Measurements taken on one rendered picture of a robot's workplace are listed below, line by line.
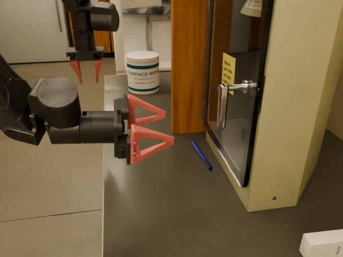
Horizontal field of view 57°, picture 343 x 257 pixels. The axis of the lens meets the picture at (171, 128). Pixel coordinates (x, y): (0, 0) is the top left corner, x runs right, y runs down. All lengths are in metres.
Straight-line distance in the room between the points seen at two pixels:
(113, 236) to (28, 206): 1.71
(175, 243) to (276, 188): 0.23
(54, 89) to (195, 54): 0.49
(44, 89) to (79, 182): 1.95
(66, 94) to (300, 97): 0.39
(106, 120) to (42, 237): 1.58
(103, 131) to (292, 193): 0.41
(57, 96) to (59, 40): 5.03
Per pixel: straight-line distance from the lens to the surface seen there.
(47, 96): 0.49
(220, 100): 0.59
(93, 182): 2.40
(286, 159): 0.66
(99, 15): 0.89
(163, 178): 0.78
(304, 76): 0.59
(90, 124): 0.54
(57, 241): 2.02
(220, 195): 0.74
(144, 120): 0.62
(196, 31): 0.88
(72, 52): 0.92
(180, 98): 0.92
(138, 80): 1.26
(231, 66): 0.67
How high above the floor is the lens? 1.40
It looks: 27 degrees down
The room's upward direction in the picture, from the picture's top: straight up
